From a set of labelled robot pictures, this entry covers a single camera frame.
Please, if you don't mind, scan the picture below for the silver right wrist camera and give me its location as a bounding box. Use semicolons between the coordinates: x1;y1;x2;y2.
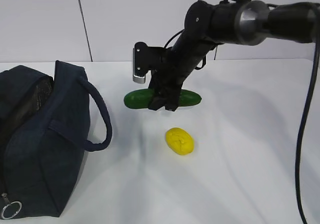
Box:
132;42;149;84

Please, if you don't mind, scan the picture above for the green cucumber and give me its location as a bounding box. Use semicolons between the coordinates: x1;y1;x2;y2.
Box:
123;89;202;109

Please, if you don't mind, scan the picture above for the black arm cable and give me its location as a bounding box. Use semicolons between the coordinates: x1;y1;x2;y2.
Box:
294;43;320;224

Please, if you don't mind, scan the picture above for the yellow lemon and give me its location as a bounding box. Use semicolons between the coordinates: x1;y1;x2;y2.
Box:
165;127;195;155

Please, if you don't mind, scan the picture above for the navy blue lunch bag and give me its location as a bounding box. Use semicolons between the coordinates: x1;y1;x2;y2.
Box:
0;61;113;220

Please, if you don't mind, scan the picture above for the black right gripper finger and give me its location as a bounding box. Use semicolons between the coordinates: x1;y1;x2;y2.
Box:
165;91;180;112
148;93;167;111

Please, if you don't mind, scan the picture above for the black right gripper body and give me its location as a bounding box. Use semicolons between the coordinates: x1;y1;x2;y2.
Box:
148;47;178;91

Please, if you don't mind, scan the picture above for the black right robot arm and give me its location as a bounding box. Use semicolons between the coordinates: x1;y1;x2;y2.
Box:
148;0;320;111

